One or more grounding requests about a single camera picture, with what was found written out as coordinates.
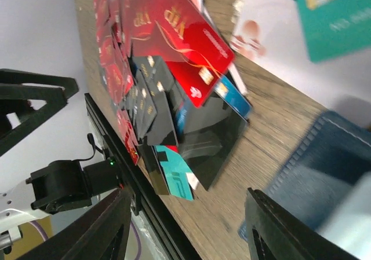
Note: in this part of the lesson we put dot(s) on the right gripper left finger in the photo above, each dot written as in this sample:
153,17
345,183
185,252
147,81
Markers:
101,233

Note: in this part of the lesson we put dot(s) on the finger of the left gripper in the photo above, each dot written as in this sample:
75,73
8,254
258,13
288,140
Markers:
28,100

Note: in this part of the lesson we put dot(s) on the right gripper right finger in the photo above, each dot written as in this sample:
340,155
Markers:
274,233

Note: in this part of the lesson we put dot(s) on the blue leather card holder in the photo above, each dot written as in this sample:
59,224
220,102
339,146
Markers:
325,183

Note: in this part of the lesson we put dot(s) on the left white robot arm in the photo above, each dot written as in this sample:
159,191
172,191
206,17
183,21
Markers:
62,185

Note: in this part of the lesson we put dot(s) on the teal card bottom pile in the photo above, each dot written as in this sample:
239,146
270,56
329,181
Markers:
180,180

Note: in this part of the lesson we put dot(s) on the black cards stack centre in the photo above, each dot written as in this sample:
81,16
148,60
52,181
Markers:
147,108

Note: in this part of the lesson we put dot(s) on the black card right pile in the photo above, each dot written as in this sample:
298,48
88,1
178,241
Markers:
209,134

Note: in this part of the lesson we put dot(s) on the white card with red dot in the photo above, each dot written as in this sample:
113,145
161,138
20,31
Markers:
271,30

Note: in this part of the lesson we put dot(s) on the teal card upper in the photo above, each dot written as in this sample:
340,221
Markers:
333,28

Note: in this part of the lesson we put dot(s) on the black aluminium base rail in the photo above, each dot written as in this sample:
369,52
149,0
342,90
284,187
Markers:
148,204

